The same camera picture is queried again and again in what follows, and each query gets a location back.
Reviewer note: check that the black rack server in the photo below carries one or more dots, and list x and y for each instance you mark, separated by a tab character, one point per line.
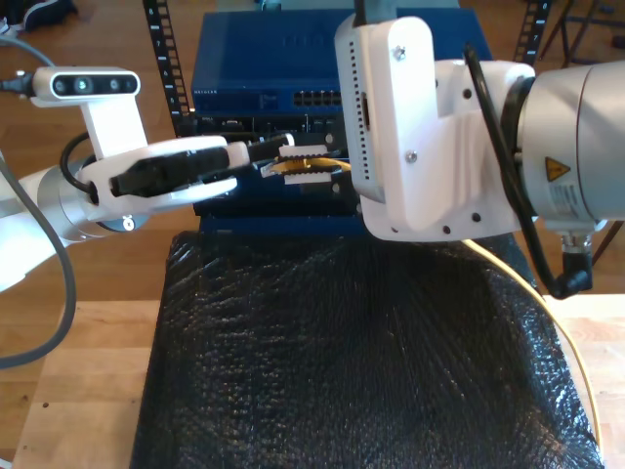
234	124

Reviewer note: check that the dark metal stool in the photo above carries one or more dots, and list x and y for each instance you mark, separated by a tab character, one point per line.
603	244
586	19

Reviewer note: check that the small grey object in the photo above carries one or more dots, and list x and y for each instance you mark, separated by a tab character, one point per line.
271	4

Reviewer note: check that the dark blue sneaker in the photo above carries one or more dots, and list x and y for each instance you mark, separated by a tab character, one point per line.
49	10

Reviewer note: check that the white sneaker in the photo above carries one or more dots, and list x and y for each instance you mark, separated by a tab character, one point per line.
6	28

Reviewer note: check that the black bubble wrap mat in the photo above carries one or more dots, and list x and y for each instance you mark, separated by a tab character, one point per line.
317	391

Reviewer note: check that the blue rack base plate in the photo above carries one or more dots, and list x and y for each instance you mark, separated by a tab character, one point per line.
283	225

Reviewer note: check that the black perforated rack post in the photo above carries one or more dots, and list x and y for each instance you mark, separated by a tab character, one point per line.
532	24
163	49

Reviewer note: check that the blue Netgear network switch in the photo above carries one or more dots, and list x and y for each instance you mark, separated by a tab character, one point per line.
244	54

